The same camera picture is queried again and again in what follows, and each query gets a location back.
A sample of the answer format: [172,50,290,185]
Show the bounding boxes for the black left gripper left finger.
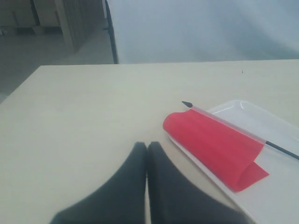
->
[51,142,147,224]

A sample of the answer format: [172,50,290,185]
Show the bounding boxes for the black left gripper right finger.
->
[147,142,248,224]

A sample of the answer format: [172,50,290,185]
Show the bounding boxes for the red flag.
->
[163,101,299,192]

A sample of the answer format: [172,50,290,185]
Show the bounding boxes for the white rectangular plastic tray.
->
[170,100,299,224]

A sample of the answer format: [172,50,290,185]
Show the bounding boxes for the white backdrop cloth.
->
[107,0,299,63]

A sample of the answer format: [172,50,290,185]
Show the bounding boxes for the black backdrop stand pole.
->
[104,0,119,64]

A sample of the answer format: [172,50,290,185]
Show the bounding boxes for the wooden crates in background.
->
[0,0,105,53]

